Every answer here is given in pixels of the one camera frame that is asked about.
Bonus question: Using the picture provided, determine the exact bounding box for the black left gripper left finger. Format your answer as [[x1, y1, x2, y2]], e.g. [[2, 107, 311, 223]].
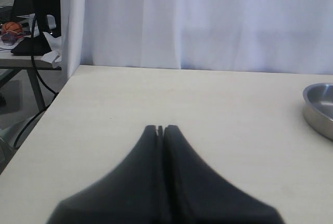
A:
[[48, 125, 167, 223]]

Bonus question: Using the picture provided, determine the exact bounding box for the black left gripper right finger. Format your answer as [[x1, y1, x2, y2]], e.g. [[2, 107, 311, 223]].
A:
[[163, 125, 284, 223]]

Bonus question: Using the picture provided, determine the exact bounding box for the stainless steel round bowl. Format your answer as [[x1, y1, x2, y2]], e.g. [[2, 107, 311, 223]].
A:
[[303, 83, 332, 140]]

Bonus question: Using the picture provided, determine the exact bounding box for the white crumpled paper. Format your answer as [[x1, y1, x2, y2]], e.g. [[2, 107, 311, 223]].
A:
[[41, 32, 62, 69]]

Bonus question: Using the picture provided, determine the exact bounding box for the grey side table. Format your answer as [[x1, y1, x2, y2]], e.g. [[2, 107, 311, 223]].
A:
[[1, 52, 61, 111]]

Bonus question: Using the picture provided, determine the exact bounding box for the white curtain backdrop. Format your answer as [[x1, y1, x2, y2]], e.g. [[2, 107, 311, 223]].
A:
[[61, 0, 332, 76]]

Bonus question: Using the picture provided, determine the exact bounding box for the orange basketball toy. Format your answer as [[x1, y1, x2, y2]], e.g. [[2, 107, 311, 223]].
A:
[[2, 21, 23, 34]]

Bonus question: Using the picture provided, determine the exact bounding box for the black monitor stand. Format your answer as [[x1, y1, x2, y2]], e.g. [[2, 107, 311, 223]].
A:
[[10, 0, 61, 56]]

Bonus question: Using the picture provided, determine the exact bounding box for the black hanging cable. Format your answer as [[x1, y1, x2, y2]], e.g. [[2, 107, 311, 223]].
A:
[[12, 13, 59, 149]]

